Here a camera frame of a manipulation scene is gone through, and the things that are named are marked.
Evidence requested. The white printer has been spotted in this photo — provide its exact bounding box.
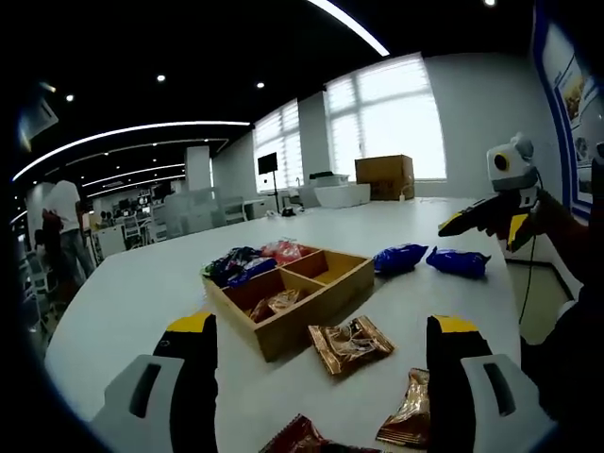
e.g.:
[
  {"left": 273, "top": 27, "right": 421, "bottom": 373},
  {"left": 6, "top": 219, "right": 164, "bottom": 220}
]
[{"left": 309, "top": 172, "right": 351, "bottom": 186}]

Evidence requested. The white plastic tub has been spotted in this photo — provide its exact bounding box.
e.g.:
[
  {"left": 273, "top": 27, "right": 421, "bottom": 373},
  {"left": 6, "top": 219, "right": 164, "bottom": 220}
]
[{"left": 314, "top": 182, "right": 373, "bottom": 209}]

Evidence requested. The colourful QQ candy packet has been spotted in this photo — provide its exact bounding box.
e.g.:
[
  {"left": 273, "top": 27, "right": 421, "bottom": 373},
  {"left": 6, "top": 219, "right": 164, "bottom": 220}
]
[{"left": 203, "top": 245, "right": 265, "bottom": 279}]

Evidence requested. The black television on stand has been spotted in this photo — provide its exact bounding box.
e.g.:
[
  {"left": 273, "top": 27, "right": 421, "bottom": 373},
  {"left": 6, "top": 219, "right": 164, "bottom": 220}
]
[{"left": 257, "top": 152, "right": 279, "bottom": 216}]

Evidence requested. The narrow window with blinds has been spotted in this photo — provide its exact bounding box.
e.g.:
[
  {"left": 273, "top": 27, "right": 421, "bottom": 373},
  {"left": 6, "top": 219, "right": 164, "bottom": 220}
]
[{"left": 253, "top": 98, "right": 303, "bottom": 193}]

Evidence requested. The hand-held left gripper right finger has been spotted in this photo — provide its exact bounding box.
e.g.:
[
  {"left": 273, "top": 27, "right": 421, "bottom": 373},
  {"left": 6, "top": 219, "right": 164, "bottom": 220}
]
[{"left": 426, "top": 313, "right": 556, "bottom": 453}]

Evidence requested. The ceiling air conditioner unit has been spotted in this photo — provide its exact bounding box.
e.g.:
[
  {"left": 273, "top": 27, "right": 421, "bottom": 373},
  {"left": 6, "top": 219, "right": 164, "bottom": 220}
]
[{"left": 21, "top": 96, "right": 60, "bottom": 143}]

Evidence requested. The curved ceiling light strip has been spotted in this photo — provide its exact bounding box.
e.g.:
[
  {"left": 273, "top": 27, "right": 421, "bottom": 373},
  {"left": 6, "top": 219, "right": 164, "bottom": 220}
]
[{"left": 12, "top": 121, "right": 251, "bottom": 181}]

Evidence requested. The straight ceiling light strip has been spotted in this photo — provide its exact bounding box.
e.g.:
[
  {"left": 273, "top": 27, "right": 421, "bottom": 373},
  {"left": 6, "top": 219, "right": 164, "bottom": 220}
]
[{"left": 306, "top": 0, "right": 392, "bottom": 57}]

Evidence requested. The person's right hand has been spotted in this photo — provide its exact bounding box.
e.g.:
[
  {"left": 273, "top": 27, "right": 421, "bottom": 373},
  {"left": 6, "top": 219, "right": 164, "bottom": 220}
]
[{"left": 484, "top": 190, "right": 584, "bottom": 247}]

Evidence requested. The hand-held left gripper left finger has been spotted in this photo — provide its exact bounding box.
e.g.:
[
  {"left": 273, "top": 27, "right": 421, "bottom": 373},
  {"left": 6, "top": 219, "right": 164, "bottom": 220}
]
[{"left": 92, "top": 312, "right": 219, "bottom": 453}]

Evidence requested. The clear blue QQ candy packet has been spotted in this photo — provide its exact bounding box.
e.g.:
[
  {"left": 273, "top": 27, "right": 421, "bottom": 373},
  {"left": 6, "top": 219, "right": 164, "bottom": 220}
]
[{"left": 226, "top": 257, "right": 279, "bottom": 289}]

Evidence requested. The person's black shirt torso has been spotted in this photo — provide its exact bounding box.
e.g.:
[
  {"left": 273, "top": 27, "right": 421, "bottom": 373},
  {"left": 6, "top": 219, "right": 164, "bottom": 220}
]
[{"left": 518, "top": 282, "right": 604, "bottom": 426}]

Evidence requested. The wooden divided container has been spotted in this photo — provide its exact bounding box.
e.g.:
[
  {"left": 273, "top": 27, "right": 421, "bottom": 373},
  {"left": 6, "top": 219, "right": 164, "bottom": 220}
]
[{"left": 202, "top": 243, "right": 377, "bottom": 363}]

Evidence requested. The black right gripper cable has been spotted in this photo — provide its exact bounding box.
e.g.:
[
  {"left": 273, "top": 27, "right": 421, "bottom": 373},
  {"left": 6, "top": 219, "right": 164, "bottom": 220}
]
[{"left": 516, "top": 172, "right": 544, "bottom": 327}]

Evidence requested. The brown cardboard box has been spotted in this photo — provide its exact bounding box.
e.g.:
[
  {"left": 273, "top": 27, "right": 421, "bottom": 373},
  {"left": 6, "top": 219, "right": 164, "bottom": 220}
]
[{"left": 354, "top": 154, "right": 415, "bottom": 202}]

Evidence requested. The blue Oreo cookie pack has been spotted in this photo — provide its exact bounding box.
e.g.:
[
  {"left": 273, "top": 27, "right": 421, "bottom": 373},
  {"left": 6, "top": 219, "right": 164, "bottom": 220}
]
[
  {"left": 373, "top": 243, "right": 429, "bottom": 275},
  {"left": 425, "top": 245, "right": 492, "bottom": 280}
]

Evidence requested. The wide window with blinds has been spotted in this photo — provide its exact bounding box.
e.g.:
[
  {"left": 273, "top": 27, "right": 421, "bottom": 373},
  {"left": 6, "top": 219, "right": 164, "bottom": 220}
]
[{"left": 325, "top": 54, "right": 447, "bottom": 181}]

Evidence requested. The white table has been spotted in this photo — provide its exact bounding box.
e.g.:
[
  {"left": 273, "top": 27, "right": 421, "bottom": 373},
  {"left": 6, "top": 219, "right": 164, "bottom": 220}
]
[{"left": 44, "top": 197, "right": 523, "bottom": 453}]

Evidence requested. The blue white wall poster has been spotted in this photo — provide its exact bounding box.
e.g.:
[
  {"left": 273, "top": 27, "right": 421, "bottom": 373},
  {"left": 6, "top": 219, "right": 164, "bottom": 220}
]
[{"left": 532, "top": 0, "right": 604, "bottom": 223}]

